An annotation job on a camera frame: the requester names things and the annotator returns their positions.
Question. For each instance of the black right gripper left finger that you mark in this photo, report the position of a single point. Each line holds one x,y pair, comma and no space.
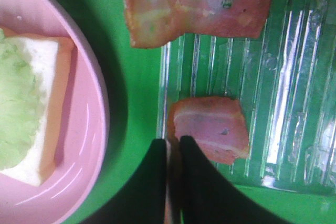
142,198

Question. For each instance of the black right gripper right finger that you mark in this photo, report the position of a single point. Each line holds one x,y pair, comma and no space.
209,198

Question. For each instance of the bacon strip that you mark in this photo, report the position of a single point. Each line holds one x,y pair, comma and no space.
153,23
218,126

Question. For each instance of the green lettuce leaf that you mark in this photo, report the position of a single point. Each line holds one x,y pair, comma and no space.
21,105

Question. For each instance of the bread slice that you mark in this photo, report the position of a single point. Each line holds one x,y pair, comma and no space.
52,56

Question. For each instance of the green tablecloth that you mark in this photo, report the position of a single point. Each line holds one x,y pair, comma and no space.
132,77

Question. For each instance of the right clear plastic tray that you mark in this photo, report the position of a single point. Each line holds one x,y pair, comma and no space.
285,83

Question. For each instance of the pink round plate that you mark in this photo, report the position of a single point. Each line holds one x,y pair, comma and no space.
84,129

